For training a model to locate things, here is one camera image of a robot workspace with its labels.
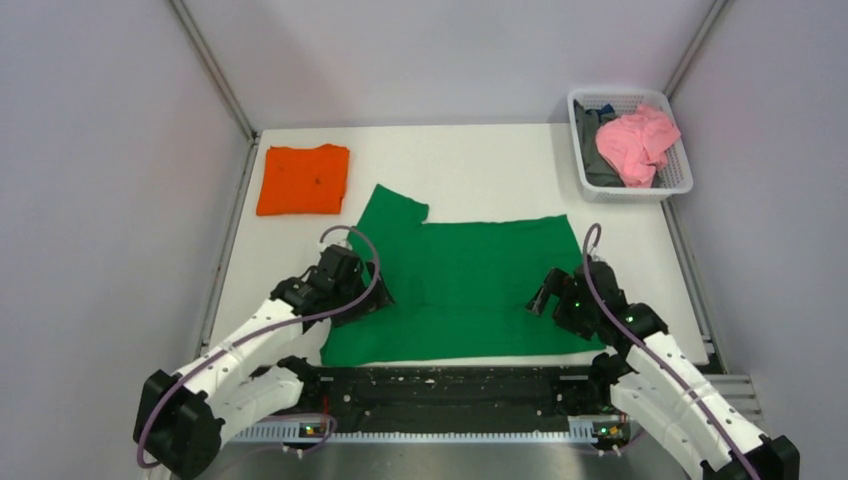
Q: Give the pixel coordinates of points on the green t shirt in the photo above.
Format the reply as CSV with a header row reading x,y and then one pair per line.
x,y
459,289

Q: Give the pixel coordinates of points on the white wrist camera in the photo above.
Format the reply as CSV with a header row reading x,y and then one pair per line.
x,y
592,256
325,244

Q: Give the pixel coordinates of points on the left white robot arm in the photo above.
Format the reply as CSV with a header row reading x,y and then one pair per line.
x,y
267,365

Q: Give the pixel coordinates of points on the blue t shirt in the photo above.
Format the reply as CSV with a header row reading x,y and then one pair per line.
x,y
605,114

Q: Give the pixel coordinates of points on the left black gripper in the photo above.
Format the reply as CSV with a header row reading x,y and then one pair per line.
x,y
380,298

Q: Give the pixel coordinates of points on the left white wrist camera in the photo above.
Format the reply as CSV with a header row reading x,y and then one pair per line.
x,y
325,244

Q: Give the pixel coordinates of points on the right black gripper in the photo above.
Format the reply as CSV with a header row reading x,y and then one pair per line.
x,y
562,285

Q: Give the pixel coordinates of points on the folded orange t shirt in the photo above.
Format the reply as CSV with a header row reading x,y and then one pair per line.
x,y
304,180

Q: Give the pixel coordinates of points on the grey t shirt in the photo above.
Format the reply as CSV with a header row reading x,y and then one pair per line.
x,y
597,170

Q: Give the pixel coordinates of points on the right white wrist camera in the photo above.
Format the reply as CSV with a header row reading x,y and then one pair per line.
x,y
592,256

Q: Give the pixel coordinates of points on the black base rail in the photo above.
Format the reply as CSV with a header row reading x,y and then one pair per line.
x,y
496,400

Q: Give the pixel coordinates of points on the pink t shirt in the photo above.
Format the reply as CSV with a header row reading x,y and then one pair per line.
x,y
635,145

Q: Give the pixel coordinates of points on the white plastic basket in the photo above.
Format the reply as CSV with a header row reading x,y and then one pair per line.
x,y
675,179

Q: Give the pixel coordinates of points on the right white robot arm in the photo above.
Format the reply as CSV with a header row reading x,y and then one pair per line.
x,y
649,378

